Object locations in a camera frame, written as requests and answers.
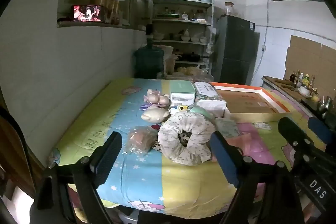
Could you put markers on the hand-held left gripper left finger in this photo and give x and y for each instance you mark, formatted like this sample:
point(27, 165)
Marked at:
point(107, 158)

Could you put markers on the white tissue pack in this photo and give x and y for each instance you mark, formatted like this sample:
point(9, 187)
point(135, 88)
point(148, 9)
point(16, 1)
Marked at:
point(211, 107)

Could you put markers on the purple cloth piece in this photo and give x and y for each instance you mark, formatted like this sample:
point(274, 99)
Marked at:
point(144, 106)

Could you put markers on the pink item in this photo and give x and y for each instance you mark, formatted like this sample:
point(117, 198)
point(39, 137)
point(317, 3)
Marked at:
point(140, 138)

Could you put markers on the cartoon printed blanket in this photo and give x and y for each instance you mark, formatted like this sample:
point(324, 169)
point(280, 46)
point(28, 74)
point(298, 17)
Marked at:
point(110, 108)

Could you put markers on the pink packaged cloth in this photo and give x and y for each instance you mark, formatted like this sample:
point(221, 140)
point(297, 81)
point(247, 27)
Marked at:
point(240, 144)

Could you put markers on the white metal shelf rack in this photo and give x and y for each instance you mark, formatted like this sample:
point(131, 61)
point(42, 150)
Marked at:
point(181, 21)

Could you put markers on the black spotted white cloth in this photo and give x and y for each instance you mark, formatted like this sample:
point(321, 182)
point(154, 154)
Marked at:
point(183, 138)

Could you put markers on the cardboard sheets on wall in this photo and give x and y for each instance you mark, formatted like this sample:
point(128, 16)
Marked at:
point(309, 64)

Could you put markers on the white bowl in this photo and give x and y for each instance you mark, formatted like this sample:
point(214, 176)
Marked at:
point(304, 90)

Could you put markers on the black frying pan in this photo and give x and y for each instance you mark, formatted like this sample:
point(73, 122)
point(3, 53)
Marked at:
point(193, 56)

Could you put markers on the green patterned tissue pack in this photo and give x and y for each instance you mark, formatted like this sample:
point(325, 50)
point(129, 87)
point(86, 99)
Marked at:
point(227, 127)

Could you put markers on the white printed carton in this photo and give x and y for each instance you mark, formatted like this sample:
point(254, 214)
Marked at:
point(168, 50)

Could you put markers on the row of condiment bottles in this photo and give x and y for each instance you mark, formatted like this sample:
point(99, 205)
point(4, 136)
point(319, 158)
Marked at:
point(302, 78)

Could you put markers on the dark grey fridge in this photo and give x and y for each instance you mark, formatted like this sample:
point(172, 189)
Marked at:
point(236, 50)

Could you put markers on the metal faucet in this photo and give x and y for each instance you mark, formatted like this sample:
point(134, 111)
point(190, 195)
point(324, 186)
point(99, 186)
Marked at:
point(324, 106)

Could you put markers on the pink plush bunny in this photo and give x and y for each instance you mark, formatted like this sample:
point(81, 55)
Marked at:
point(157, 98)

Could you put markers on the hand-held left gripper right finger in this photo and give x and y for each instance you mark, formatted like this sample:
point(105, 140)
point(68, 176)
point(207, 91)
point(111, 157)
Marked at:
point(224, 158)

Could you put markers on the green white carton box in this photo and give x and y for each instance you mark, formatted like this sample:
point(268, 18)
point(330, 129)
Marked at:
point(182, 96)

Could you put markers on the white paper tag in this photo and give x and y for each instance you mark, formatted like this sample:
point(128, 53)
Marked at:
point(262, 125)

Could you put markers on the row of small jars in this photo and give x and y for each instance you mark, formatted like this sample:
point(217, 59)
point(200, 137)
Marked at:
point(183, 15)

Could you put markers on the brown wooden panel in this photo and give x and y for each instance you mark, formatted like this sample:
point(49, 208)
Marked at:
point(15, 150)

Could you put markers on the brown wooden stick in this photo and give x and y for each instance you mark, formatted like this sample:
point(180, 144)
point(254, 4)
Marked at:
point(281, 81)

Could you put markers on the black water jug pump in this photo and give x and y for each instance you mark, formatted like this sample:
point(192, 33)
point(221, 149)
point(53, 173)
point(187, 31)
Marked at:
point(149, 32)

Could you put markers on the lit smartphone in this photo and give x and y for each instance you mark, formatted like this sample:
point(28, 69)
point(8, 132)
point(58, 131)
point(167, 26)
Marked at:
point(87, 13)

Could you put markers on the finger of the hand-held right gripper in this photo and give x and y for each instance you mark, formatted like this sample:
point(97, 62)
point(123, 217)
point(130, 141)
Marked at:
point(319, 129)
point(291, 132)

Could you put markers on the clear plastic bag of food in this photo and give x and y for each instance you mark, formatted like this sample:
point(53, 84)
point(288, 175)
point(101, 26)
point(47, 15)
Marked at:
point(191, 71)

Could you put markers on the kitchen counter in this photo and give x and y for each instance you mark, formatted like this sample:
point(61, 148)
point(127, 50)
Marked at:
point(283, 94)

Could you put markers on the white wall socket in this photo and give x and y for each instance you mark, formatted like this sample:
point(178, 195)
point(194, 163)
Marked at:
point(264, 48)

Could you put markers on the translucent plastic bucket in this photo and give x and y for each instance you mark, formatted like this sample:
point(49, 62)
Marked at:
point(170, 64)

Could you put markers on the orange rimmed cardboard box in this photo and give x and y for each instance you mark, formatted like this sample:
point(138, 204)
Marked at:
point(249, 103)

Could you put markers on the floral tissue box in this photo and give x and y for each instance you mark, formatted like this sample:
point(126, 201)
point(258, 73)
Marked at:
point(206, 88)

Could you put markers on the beige plush pig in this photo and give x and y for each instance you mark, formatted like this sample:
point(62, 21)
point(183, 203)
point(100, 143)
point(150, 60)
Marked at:
point(155, 114)

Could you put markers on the row of white bowls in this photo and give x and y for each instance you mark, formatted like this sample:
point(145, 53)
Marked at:
point(194, 37)

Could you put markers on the blue water jug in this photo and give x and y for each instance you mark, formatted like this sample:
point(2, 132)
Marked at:
point(149, 61)

